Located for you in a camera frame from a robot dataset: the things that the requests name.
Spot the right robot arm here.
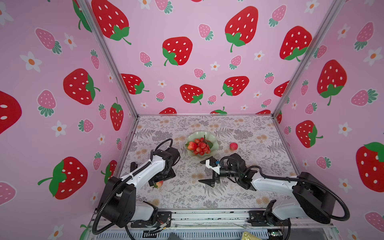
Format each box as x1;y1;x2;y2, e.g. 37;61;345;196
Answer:
200;154;351;225

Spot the aluminium frame rail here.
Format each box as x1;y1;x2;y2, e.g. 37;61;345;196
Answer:
86;208;335;232

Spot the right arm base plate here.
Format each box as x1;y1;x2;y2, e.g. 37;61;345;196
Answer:
247;211;291;227

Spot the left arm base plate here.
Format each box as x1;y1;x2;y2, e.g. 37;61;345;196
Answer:
131;211;172;229

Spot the red wax apple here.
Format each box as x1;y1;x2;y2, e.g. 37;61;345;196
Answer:
154;181;164;189

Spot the light green fruit bowl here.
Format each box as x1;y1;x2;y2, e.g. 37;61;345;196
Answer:
185;131;220;159

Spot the red fake berry bunch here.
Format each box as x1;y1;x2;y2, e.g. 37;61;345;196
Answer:
186;136;214;157

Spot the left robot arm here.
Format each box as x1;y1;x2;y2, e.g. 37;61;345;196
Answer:
92;138;181;235

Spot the pink fake fruit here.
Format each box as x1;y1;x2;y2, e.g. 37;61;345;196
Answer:
230;143;239;151

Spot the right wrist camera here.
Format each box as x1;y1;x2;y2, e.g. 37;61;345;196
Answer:
205;157;221;175

